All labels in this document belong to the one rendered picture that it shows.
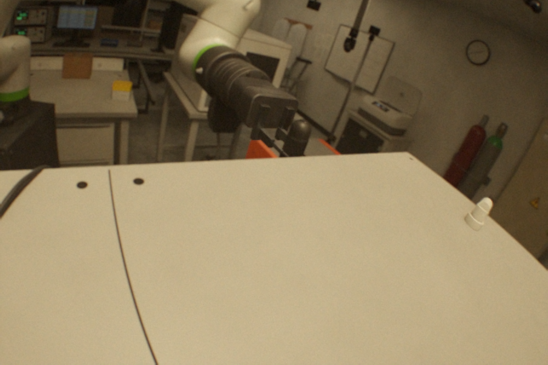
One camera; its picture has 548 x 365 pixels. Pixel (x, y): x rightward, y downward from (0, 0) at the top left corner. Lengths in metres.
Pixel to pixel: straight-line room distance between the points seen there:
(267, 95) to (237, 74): 0.07
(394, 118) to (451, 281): 3.23
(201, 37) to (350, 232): 0.45
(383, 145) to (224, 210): 3.28
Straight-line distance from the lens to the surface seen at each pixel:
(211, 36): 0.53
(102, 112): 1.59
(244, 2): 0.54
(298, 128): 0.30
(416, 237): 0.23
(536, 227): 3.36
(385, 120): 3.43
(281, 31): 6.09
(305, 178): 0.22
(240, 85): 0.37
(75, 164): 1.82
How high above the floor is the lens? 1.55
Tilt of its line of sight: 27 degrees down
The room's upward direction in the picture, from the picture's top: 20 degrees clockwise
